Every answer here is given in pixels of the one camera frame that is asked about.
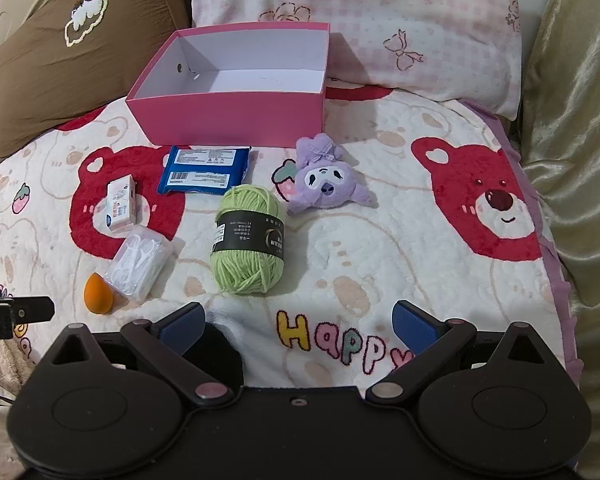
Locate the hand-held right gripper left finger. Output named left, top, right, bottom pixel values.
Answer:
left=41, top=301, right=235, bottom=406

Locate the beige fleece cloth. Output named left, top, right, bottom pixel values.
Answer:
left=0, top=337, right=46, bottom=480

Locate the pink patterned pillow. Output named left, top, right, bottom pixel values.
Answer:
left=177, top=0, right=526, bottom=121

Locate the bear printed blanket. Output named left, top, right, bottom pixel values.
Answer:
left=0, top=82, right=583, bottom=396

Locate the green yarn ball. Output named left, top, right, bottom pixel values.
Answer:
left=210, top=183, right=287, bottom=295

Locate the small white carton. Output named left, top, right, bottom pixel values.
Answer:
left=105, top=176, right=137, bottom=233

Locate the blue wet wipes packet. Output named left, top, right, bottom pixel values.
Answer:
left=157, top=145, right=253, bottom=196

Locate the orange makeup sponge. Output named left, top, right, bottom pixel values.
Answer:
left=84, top=272, right=117, bottom=316

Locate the clear floss picks box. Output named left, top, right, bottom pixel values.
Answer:
left=102, top=226, right=173, bottom=305

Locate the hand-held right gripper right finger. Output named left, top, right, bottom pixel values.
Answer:
left=365, top=301, right=549, bottom=405

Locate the gold satin cloth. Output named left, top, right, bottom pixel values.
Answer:
left=520, top=0, right=600, bottom=480

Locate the pink cardboard box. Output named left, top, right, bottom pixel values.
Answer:
left=125, top=22, right=331, bottom=148

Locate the brown pillow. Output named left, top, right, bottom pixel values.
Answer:
left=0, top=0, right=193, bottom=166

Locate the purple plush toy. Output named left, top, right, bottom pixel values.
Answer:
left=286, top=132, right=376, bottom=217

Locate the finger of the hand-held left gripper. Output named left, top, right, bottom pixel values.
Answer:
left=11, top=296, right=55, bottom=324

